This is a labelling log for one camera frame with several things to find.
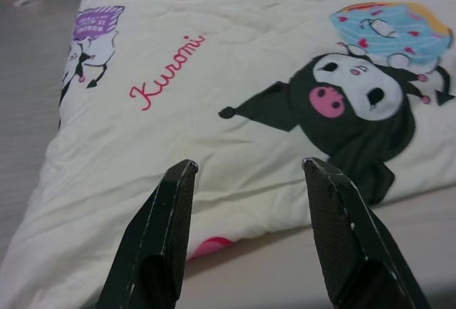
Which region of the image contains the cream cartoon print quilt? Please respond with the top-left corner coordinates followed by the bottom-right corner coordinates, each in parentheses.
top-left (0, 0), bottom-right (456, 309)

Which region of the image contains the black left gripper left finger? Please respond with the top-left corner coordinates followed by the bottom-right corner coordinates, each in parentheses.
top-left (95, 159), bottom-right (199, 309)

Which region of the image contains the mattress with beige sheet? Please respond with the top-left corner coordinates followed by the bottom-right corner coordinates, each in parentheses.
top-left (185, 177), bottom-right (456, 309)

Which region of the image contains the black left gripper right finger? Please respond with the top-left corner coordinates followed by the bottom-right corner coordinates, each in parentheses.
top-left (301, 157), bottom-right (434, 309)

